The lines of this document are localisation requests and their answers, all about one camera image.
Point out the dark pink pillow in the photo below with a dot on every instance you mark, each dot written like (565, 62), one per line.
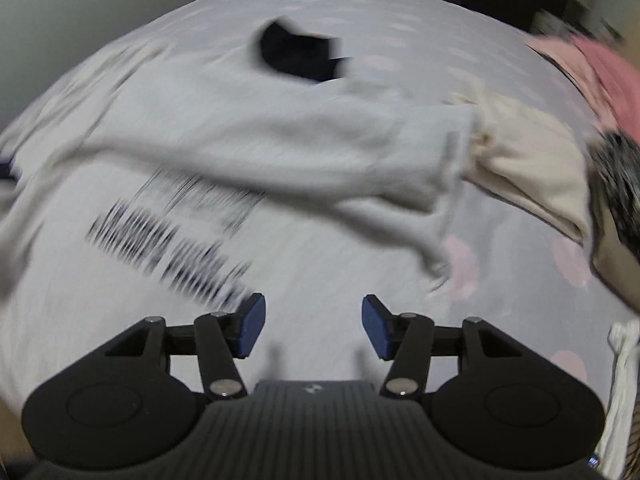
(610, 75)

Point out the bed with polka dot sheet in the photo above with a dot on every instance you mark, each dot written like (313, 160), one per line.
(400, 25)

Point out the light grey printed sweatshirt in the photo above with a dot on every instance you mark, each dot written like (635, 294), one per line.
(150, 125)

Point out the white crumpled garment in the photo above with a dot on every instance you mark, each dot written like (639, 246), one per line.
(620, 400)

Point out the cream garment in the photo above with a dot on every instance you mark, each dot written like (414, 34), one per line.
(530, 170)

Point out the beige folded garment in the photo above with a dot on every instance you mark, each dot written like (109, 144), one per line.
(610, 260)

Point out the dark floral garment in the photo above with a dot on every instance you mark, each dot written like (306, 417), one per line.
(617, 170)

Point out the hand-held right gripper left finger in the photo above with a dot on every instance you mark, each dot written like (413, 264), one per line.
(252, 325)

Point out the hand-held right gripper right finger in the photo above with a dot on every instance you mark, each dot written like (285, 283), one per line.
(375, 325)

